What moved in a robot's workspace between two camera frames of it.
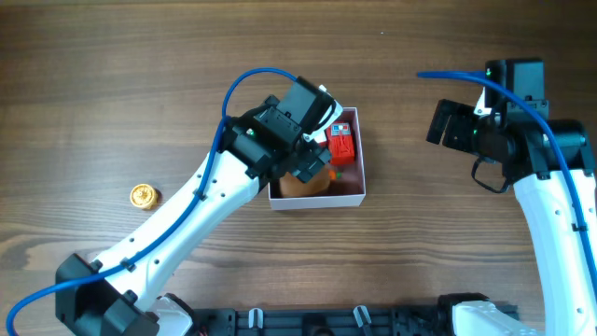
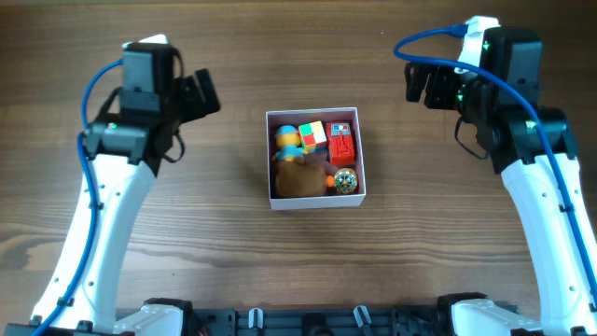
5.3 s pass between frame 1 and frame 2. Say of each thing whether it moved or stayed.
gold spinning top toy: moved
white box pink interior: stayed
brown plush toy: stayed
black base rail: stayed
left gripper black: moved
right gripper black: moved
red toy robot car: stayed
